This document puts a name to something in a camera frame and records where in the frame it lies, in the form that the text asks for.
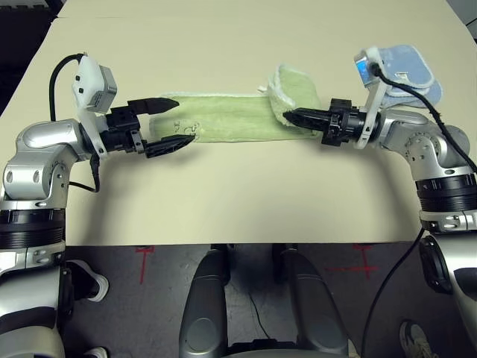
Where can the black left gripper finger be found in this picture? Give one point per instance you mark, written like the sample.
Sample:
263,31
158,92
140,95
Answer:
169,145
154,105

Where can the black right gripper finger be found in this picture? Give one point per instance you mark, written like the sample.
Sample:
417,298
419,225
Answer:
311,113
311,124

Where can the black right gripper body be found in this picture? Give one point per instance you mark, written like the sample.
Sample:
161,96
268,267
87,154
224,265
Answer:
348,123

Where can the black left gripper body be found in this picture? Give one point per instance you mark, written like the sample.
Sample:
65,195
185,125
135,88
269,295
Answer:
119,130

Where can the green towel white trim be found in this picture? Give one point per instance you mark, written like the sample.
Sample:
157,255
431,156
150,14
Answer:
231,115

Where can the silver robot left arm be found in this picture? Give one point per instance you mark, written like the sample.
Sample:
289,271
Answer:
41,141

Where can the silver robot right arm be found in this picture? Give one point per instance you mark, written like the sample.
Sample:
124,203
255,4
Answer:
428,149

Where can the folded blue towel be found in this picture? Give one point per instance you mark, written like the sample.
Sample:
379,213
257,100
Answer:
406,59

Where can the black foam floor mat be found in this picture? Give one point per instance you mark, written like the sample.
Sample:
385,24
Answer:
18,48

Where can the black shoe white sole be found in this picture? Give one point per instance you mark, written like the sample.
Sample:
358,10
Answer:
83,279
97,353

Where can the grey robot left leg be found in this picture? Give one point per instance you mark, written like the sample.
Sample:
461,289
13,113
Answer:
203,317

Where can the grey white sneaker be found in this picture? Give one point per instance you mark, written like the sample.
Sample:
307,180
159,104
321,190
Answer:
415,339
353,350

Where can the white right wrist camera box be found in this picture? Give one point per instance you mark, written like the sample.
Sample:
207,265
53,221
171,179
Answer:
363,71

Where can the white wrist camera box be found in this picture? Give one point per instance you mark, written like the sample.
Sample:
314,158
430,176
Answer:
87,78
363,71

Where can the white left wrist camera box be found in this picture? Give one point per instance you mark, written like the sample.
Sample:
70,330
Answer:
87,78

